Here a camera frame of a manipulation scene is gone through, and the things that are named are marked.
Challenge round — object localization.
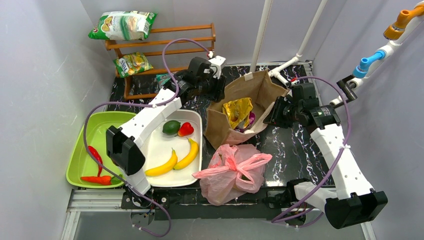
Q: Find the brown burlap tote bag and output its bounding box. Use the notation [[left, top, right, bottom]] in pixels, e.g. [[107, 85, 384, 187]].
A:
[[204, 70, 288, 149]]

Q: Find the purple grape candy packet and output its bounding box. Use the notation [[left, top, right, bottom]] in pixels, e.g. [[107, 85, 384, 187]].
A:
[[236, 111, 256, 133]]

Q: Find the yellow Lays chips bag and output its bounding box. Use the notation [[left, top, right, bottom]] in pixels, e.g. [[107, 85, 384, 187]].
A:
[[222, 97, 253, 130]]

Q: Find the pink plastic grocery bag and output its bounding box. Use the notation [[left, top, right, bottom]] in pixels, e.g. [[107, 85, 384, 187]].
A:
[[192, 144, 273, 206]]

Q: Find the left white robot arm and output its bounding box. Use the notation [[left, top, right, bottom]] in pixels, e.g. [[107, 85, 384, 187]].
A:
[[106, 56, 226, 194]]

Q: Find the green yellow snack bag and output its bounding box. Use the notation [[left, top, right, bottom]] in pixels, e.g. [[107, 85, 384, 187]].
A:
[[113, 51, 154, 78]]

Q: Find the green white chips bag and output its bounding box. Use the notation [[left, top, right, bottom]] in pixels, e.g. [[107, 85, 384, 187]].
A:
[[88, 10, 158, 41]]

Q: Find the red strawberry toy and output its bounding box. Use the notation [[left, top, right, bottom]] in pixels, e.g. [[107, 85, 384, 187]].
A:
[[177, 122, 194, 137]]

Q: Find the teal candy packet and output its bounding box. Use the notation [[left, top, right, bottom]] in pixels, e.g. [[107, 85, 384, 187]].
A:
[[155, 73, 171, 89]]

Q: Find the green avocado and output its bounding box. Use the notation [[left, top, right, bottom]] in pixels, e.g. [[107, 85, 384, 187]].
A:
[[162, 120, 181, 136]]

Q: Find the wooden shelf rack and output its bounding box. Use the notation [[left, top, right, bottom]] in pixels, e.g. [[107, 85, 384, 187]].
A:
[[104, 23, 218, 101]]

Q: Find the black pipe clamp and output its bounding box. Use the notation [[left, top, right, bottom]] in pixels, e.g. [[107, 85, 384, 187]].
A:
[[329, 75, 358, 109]]

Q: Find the white rectangular tray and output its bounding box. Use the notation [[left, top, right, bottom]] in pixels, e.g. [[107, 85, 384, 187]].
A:
[[141, 109, 203, 188]]

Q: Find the right yellow banana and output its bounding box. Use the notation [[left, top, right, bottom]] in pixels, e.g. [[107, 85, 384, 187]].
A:
[[173, 138, 200, 170]]

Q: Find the yellow banana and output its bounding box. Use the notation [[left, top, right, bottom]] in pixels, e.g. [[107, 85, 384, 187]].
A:
[[173, 138, 200, 170], [144, 149, 178, 177]]

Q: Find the blue pipe valve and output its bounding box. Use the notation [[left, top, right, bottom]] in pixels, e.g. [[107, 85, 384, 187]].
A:
[[352, 50, 386, 79]]

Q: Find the lower left yellow banana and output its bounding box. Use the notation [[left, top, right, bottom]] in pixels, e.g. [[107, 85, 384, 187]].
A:
[[144, 149, 178, 177]]

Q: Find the red chili pepper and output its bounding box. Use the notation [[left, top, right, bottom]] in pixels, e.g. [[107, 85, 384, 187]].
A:
[[88, 145, 103, 177]]

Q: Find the orange pipe valve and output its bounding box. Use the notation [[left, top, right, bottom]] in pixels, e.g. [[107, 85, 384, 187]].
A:
[[383, 9, 415, 41]]

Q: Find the small red tomato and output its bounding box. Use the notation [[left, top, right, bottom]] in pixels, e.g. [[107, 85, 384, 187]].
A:
[[80, 175, 122, 186]]

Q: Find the green plastic bin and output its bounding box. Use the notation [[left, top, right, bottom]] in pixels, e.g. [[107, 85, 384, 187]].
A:
[[65, 111, 137, 190]]

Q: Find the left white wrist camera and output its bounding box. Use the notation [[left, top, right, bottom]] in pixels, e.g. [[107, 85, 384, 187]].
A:
[[208, 55, 227, 80]]

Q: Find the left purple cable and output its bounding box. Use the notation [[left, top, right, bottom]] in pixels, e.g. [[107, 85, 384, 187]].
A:
[[82, 38, 215, 238]]

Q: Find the purple cable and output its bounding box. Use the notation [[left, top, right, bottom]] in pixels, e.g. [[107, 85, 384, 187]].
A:
[[82, 38, 215, 238], [270, 76, 353, 229]]

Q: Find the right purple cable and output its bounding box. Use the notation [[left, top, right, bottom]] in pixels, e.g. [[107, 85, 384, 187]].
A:
[[270, 76, 353, 229]]

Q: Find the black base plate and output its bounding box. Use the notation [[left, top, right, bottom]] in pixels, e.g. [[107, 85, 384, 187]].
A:
[[120, 185, 320, 222]]

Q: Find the white PVC pipe frame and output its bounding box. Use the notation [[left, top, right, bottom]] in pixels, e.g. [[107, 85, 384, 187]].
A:
[[268, 0, 424, 92]]

